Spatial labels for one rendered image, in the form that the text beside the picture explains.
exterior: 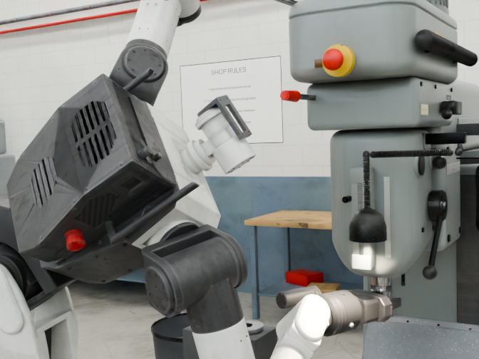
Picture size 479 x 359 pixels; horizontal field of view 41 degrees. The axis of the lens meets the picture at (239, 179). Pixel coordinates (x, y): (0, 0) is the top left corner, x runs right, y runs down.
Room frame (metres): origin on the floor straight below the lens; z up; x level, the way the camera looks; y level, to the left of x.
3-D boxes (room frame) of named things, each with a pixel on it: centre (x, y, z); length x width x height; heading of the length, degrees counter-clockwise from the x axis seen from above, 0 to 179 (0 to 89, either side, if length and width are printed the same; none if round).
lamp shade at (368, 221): (1.23, -0.25, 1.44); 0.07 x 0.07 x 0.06
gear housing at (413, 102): (1.45, -0.33, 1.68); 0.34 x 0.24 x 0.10; 150
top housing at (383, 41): (1.42, -0.32, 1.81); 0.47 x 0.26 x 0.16; 150
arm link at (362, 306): (1.36, -0.24, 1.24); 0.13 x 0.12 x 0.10; 35
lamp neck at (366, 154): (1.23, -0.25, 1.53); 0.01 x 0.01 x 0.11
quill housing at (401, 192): (1.41, -0.31, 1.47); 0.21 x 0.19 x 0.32; 60
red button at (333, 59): (1.19, -0.18, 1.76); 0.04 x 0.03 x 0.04; 60
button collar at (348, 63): (1.21, -0.20, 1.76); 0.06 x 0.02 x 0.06; 60
